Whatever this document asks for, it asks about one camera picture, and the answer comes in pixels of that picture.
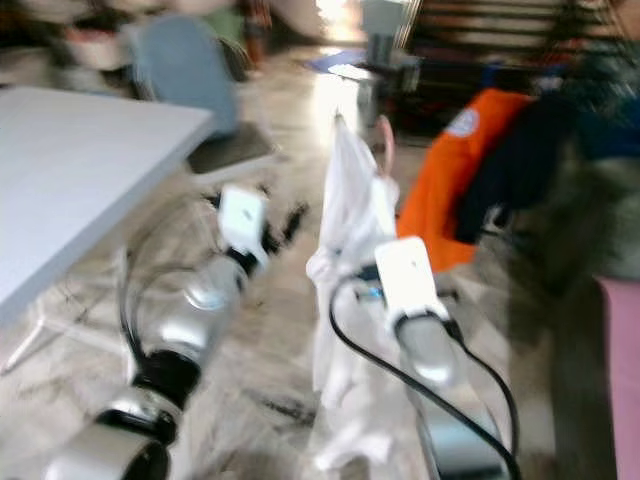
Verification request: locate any pink plastic hanger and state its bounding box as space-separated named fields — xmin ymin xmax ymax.
xmin=375 ymin=115 xmax=398 ymax=179

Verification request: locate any orange shirt with round badge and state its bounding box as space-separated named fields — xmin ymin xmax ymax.
xmin=397 ymin=88 xmax=531 ymax=271

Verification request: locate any blue floor mat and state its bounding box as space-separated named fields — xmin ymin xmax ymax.
xmin=305 ymin=50 xmax=366 ymax=77

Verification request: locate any light blue cushion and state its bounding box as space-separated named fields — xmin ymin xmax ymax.
xmin=135 ymin=15 xmax=241 ymax=136

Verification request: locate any navy blue garment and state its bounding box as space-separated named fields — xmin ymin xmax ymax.
xmin=455 ymin=95 xmax=576 ymax=244

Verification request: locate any white folding table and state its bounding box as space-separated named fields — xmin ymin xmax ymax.
xmin=0 ymin=88 xmax=216 ymax=376

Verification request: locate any white child chair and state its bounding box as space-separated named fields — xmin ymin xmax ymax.
xmin=360 ymin=0 xmax=421 ymax=91

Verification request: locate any black metal drying rack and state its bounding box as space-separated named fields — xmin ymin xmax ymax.
xmin=410 ymin=0 xmax=640 ymax=101

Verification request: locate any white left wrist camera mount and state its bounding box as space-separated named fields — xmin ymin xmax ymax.
xmin=218 ymin=185 xmax=269 ymax=266

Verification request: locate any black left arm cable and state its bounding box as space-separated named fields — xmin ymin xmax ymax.
xmin=115 ymin=195 xmax=221 ymax=371

